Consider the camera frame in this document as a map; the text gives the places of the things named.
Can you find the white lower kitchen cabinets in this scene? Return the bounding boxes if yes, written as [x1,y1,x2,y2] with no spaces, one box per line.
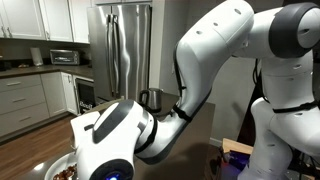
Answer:
[0,71,78,138]

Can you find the white paper towel roll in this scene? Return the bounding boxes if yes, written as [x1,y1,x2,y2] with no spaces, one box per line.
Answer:
[30,47,44,67]

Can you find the white ceramic bowl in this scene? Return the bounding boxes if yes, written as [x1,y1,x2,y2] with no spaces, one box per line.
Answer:
[44,152,79,180]

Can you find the brown food pieces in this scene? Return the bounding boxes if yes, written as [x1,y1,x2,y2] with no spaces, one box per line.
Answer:
[53,163,78,180]

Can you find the stainless steel refrigerator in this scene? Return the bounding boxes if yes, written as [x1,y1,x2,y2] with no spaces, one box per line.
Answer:
[86,3,153,108]

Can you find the tan wooden board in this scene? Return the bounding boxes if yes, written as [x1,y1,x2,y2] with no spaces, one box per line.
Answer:
[222,137,254,156]

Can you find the silver toaster oven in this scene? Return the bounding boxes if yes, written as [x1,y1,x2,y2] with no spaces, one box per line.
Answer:
[49,49,81,66]

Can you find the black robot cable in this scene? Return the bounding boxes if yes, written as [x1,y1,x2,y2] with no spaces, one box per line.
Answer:
[171,43,194,123]

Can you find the white kitchen cabinets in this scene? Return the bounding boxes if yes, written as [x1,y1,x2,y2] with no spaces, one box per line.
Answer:
[0,0,91,44]
[0,71,78,138]

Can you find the stainless steel electric kettle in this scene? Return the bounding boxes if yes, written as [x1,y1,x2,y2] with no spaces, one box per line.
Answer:
[138,87,164,113]

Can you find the white upper kitchen cabinets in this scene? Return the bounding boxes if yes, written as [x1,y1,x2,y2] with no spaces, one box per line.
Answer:
[0,0,91,44]

